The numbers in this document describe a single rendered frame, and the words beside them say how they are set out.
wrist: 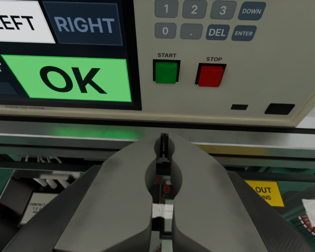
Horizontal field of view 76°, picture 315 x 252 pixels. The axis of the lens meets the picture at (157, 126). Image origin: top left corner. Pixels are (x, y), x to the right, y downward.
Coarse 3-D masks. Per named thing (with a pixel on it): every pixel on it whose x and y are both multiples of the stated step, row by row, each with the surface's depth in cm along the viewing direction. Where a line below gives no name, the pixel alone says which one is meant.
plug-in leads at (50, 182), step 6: (48, 156) 36; (54, 156) 36; (54, 162) 42; (60, 162) 38; (36, 180) 38; (42, 180) 39; (48, 180) 37; (60, 180) 37; (42, 186) 40; (54, 186) 39; (66, 186) 39
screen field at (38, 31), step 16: (0, 0) 13; (16, 0) 13; (0, 16) 14; (16, 16) 14; (32, 16) 14; (48, 16) 14; (64, 16) 14; (80, 16) 14; (96, 16) 14; (112, 16) 14; (0, 32) 15; (16, 32) 15; (32, 32) 15; (48, 32) 15; (64, 32) 15; (80, 32) 15; (96, 32) 15; (112, 32) 15
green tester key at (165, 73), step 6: (156, 66) 16; (162, 66) 16; (168, 66) 16; (174, 66) 16; (156, 72) 17; (162, 72) 17; (168, 72) 17; (174, 72) 17; (156, 78) 17; (162, 78) 17; (168, 78) 17; (174, 78) 17
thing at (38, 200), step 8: (64, 160) 44; (72, 160) 44; (80, 160) 44; (40, 184) 40; (32, 192) 37; (40, 192) 37; (48, 192) 37; (56, 192) 37; (32, 200) 36; (40, 200) 36; (48, 200) 36; (24, 208) 35; (32, 208) 35; (40, 208) 35; (24, 216) 35
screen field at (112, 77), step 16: (16, 64) 18; (32, 64) 18; (48, 64) 17; (64, 64) 17; (80, 64) 17; (96, 64) 17; (112, 64) 17; (32, 80) 19; (48, 80) 19; (64, 80) 19; (80, 80) 19; (96, 80) 19; (112, 80) 18; (128, 80) 18; (32, 96) 21; (48, 96) 21; (64, 96) 20; (80, 96) 20; (96, 96) 20; (112, 96) 20; (128, 96) 20
